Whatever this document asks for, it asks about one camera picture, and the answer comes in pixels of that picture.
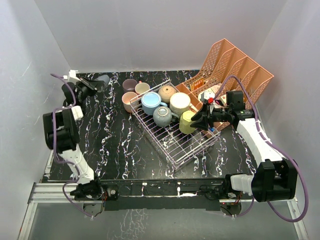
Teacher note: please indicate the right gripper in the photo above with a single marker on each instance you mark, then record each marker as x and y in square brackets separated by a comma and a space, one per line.
[202, 116]

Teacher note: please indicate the white wire dish rack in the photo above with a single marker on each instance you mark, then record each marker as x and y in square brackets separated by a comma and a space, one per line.
[178, 148]

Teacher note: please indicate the black front rail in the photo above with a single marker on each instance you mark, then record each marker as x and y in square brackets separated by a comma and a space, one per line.
[157, 194]

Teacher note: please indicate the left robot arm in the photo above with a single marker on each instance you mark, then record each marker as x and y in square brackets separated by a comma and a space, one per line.
[62, 136]

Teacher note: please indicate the pink mug white inside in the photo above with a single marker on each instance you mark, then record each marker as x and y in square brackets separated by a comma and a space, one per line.
[141, 88]

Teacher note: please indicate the beige round mug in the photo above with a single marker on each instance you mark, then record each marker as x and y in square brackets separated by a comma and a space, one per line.
[166, 93]

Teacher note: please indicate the yellow-green mug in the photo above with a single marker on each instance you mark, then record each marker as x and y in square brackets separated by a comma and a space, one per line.
[185, 122]

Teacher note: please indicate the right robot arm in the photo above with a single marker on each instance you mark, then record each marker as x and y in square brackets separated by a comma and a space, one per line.
[276, 177]

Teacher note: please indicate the grey mug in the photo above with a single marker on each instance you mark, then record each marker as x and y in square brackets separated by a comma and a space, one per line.
[163, 116]

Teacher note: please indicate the purple mug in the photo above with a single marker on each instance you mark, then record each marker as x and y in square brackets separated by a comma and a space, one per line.
[129, 85]

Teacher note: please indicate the small grey-blue cup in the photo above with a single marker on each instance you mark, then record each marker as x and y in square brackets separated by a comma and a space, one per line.
[102, 81]

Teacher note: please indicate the light blue mug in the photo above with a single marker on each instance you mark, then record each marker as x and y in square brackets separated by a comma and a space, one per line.
[151, 101]

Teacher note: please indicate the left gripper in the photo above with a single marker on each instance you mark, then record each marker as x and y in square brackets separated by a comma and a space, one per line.
[95, 85]

